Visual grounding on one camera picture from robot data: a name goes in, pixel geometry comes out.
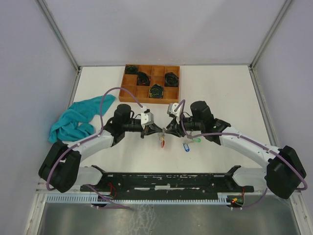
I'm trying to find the rolled dark tie top left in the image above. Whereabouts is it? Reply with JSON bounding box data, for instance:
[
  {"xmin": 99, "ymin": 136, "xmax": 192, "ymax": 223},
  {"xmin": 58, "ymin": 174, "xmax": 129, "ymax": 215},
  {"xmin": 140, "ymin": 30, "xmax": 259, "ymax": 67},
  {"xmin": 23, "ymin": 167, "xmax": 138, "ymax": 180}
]
[{"xmin": 125, "ymin": 65, "xmax": 138, "ymax": 75}]

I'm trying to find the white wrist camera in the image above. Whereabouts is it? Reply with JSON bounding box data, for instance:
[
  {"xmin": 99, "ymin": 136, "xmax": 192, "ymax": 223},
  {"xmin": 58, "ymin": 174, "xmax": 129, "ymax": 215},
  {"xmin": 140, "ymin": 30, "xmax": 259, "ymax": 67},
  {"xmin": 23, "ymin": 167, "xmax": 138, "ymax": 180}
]
[
  {"xmin": 167, "ymin": 103, "xmax": 183, "ymax": 124},
  {"xmin": 140, "ymin": 106, "xmax": 154, "ymax": 128}
]

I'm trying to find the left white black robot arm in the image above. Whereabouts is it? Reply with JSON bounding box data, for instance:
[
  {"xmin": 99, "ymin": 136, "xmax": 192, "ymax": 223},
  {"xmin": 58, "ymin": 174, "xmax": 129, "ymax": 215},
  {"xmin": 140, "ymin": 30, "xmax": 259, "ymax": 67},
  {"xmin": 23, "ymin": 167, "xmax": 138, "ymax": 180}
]
[{"xmin": 38, "ymin": 104, "xmax": 162, "ymax": 193}]

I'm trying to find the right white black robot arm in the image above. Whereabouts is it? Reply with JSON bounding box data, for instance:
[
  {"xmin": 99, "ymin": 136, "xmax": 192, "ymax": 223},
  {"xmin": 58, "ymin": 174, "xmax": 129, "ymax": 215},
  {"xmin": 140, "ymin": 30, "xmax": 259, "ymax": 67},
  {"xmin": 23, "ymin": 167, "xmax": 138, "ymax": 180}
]
[{"xmin": 166, "ymin": 100, "xmax": 308, "ymax": 199}]

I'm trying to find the grey slotted cable duct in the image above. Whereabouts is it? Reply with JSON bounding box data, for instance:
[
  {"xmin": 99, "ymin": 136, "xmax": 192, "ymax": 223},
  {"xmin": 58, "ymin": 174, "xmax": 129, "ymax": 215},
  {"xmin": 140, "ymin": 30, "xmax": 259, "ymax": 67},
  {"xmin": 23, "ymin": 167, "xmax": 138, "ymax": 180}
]
[{"xmin": 46, "ymin": 193, "xmax": 233, "ymax": 206}]

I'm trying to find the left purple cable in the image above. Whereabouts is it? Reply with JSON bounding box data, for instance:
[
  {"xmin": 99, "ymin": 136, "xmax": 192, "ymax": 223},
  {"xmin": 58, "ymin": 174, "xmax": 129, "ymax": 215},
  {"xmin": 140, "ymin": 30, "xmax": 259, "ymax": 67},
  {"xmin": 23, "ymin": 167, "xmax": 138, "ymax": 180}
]
[{"xmin": 45, "ymin": 87, "xmax": 147, "ymax": 210}]

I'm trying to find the rolled dark tie centre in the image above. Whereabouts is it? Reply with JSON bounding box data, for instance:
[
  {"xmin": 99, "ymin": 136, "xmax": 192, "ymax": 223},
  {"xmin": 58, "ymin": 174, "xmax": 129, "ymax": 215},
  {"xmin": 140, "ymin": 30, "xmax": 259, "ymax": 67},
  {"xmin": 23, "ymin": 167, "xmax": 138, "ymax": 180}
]
[{"xmin": 136, "ymin": 71, "xmax": 151, "ymax": 86}]

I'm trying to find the key with blue tag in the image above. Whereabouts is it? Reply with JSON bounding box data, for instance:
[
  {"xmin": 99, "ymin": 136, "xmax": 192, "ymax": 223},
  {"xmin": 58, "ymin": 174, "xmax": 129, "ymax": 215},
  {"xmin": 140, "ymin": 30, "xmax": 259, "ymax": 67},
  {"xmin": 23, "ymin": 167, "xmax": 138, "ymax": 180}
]
[{"xmin": 183, "ymin": 141, "xmax": 192, "ymax": 152}]

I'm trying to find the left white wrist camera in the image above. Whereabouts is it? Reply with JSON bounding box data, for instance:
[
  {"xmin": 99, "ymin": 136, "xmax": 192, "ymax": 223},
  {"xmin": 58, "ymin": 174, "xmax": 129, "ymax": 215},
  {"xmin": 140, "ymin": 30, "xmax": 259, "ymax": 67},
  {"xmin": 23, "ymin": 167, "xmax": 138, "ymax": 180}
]
[{"xmin": 140, "ymin": 106, "xmax": 154, "ymax": 128}]

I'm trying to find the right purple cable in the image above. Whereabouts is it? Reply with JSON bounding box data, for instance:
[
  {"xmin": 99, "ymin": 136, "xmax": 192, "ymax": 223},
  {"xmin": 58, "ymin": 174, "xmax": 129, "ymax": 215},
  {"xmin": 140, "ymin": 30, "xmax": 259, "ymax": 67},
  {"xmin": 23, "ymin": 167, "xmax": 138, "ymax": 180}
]
[{"xmin": 175, "ymin": 99, "xmax": 308, "ymax": 209}]

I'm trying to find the wooden compartment tray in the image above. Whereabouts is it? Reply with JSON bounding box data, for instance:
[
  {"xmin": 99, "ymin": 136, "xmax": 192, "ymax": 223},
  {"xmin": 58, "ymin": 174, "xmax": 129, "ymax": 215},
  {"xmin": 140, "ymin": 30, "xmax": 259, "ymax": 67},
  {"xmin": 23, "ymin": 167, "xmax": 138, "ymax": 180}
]
[{"xmin": 119, "ymin": 64, "xmax": 180, "ymax": 104}]

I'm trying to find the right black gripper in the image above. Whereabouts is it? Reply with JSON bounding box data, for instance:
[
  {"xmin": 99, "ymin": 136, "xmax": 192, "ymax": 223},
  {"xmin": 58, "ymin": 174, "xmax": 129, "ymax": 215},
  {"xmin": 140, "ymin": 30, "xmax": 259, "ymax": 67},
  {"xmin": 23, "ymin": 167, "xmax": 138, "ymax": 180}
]
[{"xmin": 165, "ymin": 112, "xmax": 203, "ymax": 138}]

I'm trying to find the purple cable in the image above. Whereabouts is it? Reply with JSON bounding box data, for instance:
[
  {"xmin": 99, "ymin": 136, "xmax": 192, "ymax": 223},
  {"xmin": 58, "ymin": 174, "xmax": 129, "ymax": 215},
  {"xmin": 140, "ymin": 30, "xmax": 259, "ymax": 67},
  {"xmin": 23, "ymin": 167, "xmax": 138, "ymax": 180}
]
[
  {"xmin": 45, "ymin": 87, "xmax": 147, "ymax": 210},
  {"xmin": 175, "ymin": 99, "xmax": 308, "ymax": 209}
]

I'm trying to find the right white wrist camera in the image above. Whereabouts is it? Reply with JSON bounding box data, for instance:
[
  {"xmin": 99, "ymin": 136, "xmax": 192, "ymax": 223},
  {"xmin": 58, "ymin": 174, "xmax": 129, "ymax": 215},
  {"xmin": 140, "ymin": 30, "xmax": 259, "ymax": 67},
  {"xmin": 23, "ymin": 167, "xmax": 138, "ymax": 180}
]
[{"xmin": 167, "ymin": 103, "xmax": 183, "ymax": 124}]

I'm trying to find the rolled dark tie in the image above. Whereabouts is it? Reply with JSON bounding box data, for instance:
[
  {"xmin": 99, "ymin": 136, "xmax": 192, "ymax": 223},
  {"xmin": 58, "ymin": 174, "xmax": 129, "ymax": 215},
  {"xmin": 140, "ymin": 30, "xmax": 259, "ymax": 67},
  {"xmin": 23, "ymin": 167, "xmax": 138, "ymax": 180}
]
[
  {"xmin": 125, "ymin": 65, "xmax": 138, "ymax": 75},
  {"xmin": 136, "ymin": 71, "xmax": 151, "ymax": 86},
  {"xmin": 164, "ymin": 72, "xmax": 179, "ymax": 87}
]

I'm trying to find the rolled dark tie right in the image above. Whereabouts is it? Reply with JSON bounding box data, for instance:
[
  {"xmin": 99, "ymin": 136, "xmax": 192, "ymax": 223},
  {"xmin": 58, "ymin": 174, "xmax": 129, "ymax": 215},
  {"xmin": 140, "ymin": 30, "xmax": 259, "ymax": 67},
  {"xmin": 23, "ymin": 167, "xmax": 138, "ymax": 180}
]
[{"xmin": 164, "ymin": 72, "xmax": 179, "ymax": 87}]

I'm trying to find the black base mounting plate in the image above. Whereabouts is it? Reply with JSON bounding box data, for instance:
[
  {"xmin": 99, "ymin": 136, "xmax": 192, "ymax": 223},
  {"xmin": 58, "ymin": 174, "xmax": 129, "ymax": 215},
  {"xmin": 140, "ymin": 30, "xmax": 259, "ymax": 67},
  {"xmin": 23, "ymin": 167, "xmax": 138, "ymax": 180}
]
[{"xmin": 94, "ymin": 171, "xmax": 254, "ymax": 200}]

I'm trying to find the teal cloth towel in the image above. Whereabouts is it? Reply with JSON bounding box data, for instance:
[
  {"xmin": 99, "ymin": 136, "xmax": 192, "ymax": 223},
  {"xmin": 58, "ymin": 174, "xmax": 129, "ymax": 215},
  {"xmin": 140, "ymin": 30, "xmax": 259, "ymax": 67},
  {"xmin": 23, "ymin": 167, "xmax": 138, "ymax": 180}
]
[{"xmin": 48, "ymin": 94, "xmax": 116, "ymax": 143}]

